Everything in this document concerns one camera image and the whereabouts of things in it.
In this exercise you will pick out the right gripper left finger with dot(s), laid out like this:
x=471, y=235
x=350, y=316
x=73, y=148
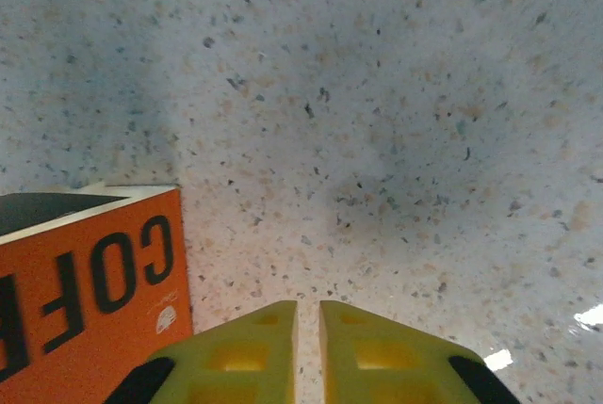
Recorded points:
x=278, y=343

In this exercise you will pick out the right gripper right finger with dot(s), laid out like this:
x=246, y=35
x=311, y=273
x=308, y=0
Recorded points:
x=339, y=343

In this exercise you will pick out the orange coffee filter box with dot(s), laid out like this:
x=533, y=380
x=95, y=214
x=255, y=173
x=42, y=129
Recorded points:
x=94, y=281

